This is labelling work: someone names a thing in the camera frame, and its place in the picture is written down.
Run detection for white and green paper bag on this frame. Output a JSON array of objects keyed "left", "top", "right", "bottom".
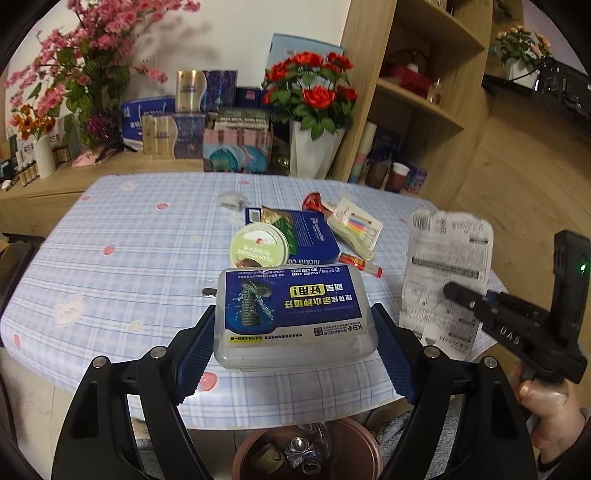
[{"left": 6, "top": 128, "right": 38, "bottom": 161}]

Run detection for pink blossom artificial plant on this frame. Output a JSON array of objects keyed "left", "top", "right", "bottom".
[{"left": 4, "top": 0, "right": 202, "bottom": 149}]

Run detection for purple artificial flowers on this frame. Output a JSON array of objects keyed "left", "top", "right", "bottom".
[{"left": 88, "top": 111, "right": 122, "bottom": 145}]

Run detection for blue paper bag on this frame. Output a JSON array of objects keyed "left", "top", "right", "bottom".
[{"left": 245, "top": 208, "right": 343, "bottom": 267}]

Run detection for green round lid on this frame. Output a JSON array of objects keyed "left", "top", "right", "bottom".
[{"left": 229, "top": 224, "right": 291, "bottom": 269}]

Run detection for small dark blue box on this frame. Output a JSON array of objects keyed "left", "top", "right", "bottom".
[{"left": 235, "top": 87, "right": 269, "bottom": 110}]

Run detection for large light blue box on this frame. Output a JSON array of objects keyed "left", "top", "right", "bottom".
[{"left": 268, "top": 33, "right": 345, "bottom": 71}]

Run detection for foil snack wrapper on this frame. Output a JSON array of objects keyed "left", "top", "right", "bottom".
[{"left": 261, "top": 206, "right": 302, "bottom": 257}]

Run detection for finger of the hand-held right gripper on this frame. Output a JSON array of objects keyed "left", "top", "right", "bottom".
[{"left": 443, "top": 281, "right": 509, "bottom": 325}]

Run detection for fuzzy blue pants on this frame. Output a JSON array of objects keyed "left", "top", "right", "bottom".
[{"left": 369, "top": 410, "right": 419, "bottom": 480}]

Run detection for dark blue printed box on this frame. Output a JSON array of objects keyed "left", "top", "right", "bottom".
[{"left": 369, "top": 127, "right": 402, "bottom": 163}]

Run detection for small red tube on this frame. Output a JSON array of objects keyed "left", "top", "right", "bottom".
[{"left": 338, "top": 251, "right": 385, "bottom": 277}]

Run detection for wooden sideboard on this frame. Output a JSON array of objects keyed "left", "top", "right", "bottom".
[{"left": 0, "top": 150, "right": 293, "bottom": 237}]

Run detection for pink plastic bin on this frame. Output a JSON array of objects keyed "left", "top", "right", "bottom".
[{"left": 232, "top": 416, "right": 385, "bottom": 480}]

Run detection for white cylinder vase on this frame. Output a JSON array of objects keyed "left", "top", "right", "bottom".
[{"left": 34, "top": 134, "right": 57, "bottom": 180}]

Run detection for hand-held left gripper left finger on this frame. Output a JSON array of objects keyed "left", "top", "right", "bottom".
[{"left": 51, "top": 304, "right": 219, "bottom": 480}]

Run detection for white angular vase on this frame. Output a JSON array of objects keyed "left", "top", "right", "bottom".
[{"left": 288, "top": 120, "right": 348, "bottom": 181}]

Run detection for silver and blue gift box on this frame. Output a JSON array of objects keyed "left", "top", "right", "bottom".
[{"left": 175, "top": 69, "right": 240, "bottom": 114}]

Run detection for crushed red can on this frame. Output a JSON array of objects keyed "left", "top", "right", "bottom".
[{"left": 302, "top": 192, "right": 334, "bottom": 219}]

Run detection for person's right hand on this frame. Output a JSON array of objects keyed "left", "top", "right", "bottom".
[{"left": 517, "top": 377, "right": 591, "bottom": 465}]

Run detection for black mini tripod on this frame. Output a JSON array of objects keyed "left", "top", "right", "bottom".
[{"left": 95, "top": 137, "right": 140, "bottom": 163}]

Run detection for small blue carton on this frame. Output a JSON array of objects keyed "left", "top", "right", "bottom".
[{"left": 406, "top": 165, "right": 428, "bottom": 195}]

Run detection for pink bottle and plate set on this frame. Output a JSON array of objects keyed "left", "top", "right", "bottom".
[{"left": 202, "top": 127, "right": 274, "bottom": 175}]

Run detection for row of small brown bottles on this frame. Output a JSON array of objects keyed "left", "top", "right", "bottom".
[{"left": 0, "top": 145, "right": 73, "bottom": 188}]

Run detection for blue plaid tablecloth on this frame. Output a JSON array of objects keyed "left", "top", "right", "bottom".
[{"left": 0, "top": 173, "right": 502, "bottom": 433}]

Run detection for colourful candle packet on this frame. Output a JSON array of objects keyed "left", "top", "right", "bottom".
[{"left": 328, "top": 196, "right": 385, "bottom": 254}]

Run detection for crushed silver can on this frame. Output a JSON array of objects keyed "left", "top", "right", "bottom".
[{"left": 283, "top": 438, "right": 325, "bottom": 477}]

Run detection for clear plastic piece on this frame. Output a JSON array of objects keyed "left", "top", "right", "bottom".
[{"left": 219, "top": 191, "right": 251, "bottom": 209}]

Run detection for white blister package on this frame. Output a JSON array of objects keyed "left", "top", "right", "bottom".
[{"left": 399, "top": 208, "right": 495, "bottom": 361}]

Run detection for gold and blue gift box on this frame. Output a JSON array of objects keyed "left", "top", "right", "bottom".
[{"left": 141, "top": 113, "right": 206, "bottom": 160}]

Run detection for blue and white carton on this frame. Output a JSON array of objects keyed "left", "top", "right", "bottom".
[{"left": 121, "top": 96, "right": 177, "bottom": 153}]

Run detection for stack of pastel cups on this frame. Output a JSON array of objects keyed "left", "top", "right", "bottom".
[{"left": 348, "top": 121, "right": 378, "bottom": 186}]

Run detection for red rose bouquet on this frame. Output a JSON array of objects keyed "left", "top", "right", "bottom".
[{"left": 261, "top": 51, "right": 359, "bottom": 142}]

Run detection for red paper cup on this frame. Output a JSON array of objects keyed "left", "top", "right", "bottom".
[{"left": 385, "top": 161, "right": 411, "bottom": 193}]

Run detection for red basket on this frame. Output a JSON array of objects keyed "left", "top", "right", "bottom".
[{"left": 385, "top": 48, "right": 435, "bottom": 99}]

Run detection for pink rose plant white pot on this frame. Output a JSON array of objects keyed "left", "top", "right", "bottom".
[{"left": 495, "top": 25, "right": 554, "bottom": 90}]

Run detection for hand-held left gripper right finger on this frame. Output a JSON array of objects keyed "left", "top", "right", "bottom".
[{"left": 370, "top": 302, "right": 539, "bottom": 480}]

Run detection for orange artificial flowers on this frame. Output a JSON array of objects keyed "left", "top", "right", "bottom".
[{"left": 10, "top": 105, "right": 57, "bottom": 140}]

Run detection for brown paper cup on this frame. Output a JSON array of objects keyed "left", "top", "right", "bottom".
[{"left": 365, "top": 159, "right": 392, "bottom": 190}]

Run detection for clear plastic box blue label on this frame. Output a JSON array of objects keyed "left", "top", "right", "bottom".
[{"left": 213, "top": 265, "right": 380, "bottom": 371}]

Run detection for pink cloth item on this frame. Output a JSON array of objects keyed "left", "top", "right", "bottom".
[{"left": 72, "top": 148, "right": 112, "bottom": 169}]

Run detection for wooden shelf unit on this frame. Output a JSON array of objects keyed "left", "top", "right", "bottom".
[{"left": 329, "top": 0, "right": 493, "bottom": 209}]

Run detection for dark cabinet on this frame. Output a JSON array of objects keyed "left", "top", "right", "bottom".
[{"left": 482, "top": 59, "right": 591, "bottom": 140}]

